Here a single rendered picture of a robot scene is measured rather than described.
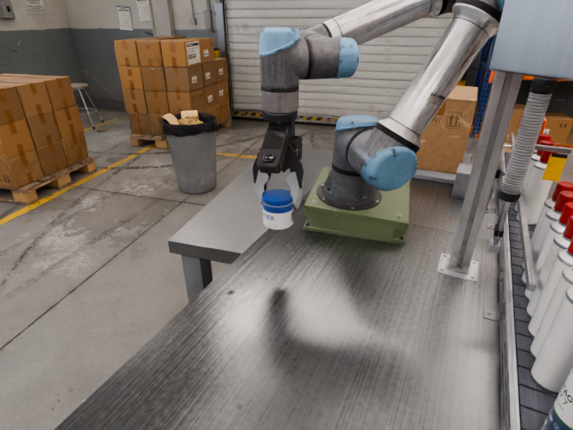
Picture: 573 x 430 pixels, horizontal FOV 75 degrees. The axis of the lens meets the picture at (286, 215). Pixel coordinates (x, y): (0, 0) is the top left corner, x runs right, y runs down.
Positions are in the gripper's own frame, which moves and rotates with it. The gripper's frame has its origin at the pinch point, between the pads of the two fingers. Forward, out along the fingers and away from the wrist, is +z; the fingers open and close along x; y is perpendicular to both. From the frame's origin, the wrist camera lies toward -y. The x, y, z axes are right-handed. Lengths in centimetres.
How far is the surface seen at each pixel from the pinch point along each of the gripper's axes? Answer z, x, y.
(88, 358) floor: 100, 97, 17
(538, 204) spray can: 6, -61, 29
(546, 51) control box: -32, -44, 0
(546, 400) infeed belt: 12, -49, -27
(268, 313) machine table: 16.9, -2.9, -16.7
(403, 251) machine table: 17.0, -29.3, 15.2
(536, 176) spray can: -2, -59, 30
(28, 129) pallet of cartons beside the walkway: 44, 262, 156
